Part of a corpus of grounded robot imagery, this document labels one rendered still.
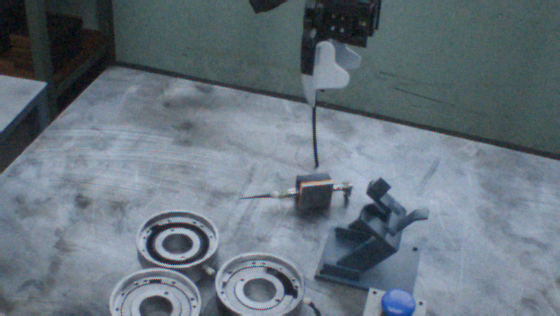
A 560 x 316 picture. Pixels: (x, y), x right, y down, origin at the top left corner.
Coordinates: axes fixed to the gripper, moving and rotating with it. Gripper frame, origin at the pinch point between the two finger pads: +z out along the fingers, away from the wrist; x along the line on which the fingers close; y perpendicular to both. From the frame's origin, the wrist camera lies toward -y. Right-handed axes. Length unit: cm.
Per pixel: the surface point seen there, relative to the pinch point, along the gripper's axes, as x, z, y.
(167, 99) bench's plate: 14.2, 15.1, -30.4
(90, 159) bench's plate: -6.7, 16.1, -32.8
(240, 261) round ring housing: -19.3, 15.1, -1.9
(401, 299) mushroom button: -21.5, 12.0, 18.3
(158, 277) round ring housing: -25.8, 15.4, -9.8
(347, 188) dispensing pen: 1.1, 15.1, 6.1
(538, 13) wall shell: 143, 26, 38
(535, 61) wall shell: 145, 44, 41
